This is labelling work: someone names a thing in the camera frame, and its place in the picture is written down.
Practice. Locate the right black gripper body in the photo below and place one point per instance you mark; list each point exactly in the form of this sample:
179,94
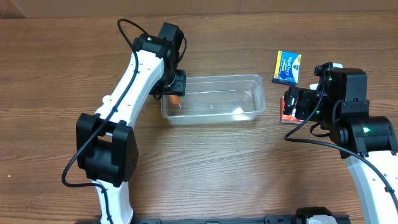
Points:
292,101

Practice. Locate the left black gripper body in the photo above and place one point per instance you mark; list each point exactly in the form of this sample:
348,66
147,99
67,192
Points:
175,84

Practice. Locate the orange tube white cap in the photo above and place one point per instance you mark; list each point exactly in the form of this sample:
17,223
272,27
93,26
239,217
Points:
174,99

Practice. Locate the blue yellow VapoDrops box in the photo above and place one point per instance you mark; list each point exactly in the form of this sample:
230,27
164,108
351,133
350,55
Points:
287,68

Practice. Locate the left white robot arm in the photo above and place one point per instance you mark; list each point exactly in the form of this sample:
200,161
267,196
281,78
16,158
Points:
105,141

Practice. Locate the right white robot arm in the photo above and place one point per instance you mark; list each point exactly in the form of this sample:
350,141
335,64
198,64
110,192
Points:
368,144

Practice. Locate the clear plastic container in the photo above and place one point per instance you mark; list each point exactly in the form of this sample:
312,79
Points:
217,99

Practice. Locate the white medicine box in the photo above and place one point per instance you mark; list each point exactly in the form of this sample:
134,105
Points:
314,86

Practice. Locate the red orange medicine box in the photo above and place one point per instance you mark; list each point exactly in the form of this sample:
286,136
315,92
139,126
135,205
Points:
288,118

